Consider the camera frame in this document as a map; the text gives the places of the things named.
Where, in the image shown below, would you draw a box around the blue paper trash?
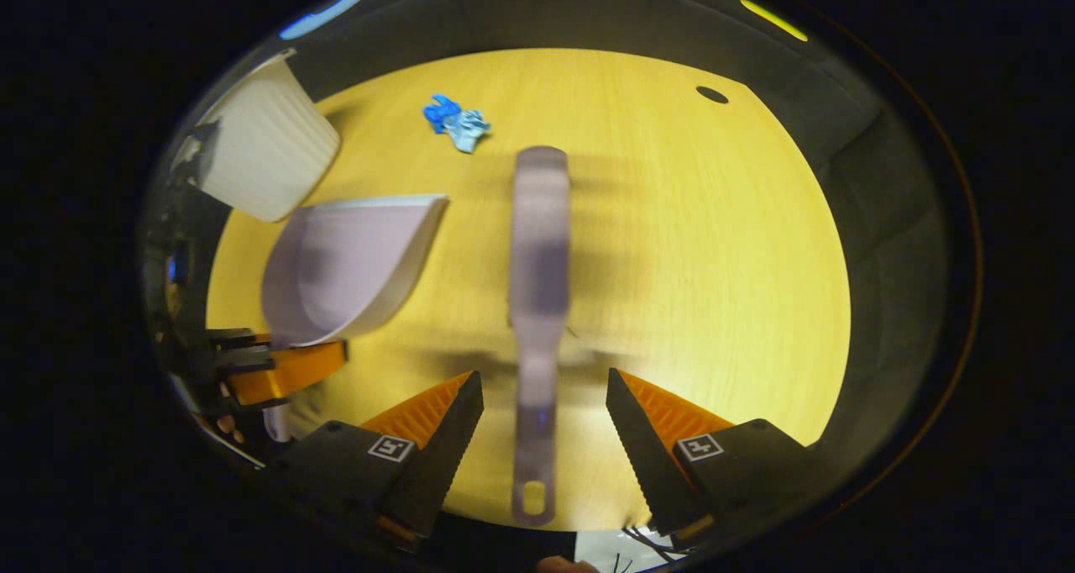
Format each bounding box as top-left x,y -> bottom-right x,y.
422,94 -> 491,154

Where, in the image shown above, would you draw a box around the white ribbed garbage bin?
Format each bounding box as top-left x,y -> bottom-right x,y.
189,48 -> 343,223

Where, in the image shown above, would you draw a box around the lilac plastic dustpan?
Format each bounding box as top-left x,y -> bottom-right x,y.
260,193 -> 450,444

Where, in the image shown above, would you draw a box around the tangled black cables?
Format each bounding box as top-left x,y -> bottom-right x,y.
613,524 -> 677,573

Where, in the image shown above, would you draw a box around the small lilac broom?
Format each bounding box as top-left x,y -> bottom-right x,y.
508,145 -> 574,528

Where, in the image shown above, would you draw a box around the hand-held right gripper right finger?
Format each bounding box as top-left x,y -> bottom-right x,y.
605,367 -> 832,553

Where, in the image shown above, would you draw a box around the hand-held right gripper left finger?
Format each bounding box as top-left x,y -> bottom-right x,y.
265,370 -> 486,553

